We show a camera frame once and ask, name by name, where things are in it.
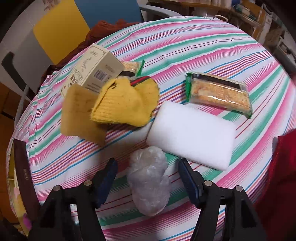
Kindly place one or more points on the green-edged cracker packet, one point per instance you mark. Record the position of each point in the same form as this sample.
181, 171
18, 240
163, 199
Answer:
131, 67
219, 95

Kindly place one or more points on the rust brown garment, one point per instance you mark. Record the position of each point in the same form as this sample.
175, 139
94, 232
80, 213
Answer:
104, 29

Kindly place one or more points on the white foam block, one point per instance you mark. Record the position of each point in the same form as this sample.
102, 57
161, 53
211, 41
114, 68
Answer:
192, 134

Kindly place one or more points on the red cloth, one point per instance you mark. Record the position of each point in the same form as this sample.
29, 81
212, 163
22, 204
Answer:
282, 185

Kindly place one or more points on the yellow knit sock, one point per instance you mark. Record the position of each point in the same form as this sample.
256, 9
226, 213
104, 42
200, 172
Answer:
124, 104

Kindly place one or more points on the yellow sponge cloth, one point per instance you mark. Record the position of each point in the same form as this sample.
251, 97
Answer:
78, 115

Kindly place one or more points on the pink packet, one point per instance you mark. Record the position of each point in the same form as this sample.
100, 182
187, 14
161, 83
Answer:
25, 221

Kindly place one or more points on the cream carton box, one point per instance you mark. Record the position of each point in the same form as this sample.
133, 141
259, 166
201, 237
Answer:
92, 64

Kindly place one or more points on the gold-lined brown tin box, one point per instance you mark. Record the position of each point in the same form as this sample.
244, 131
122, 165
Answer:
25, 176

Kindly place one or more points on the clear plastic bag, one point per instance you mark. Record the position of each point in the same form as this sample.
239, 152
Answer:
148, 180

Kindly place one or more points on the striped tablecloth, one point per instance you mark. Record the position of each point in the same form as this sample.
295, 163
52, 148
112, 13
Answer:
185, 46

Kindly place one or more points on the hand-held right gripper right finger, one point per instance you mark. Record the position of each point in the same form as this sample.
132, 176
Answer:
188, 183

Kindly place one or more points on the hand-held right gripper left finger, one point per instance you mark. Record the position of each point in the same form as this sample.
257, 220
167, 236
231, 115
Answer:
107, 183

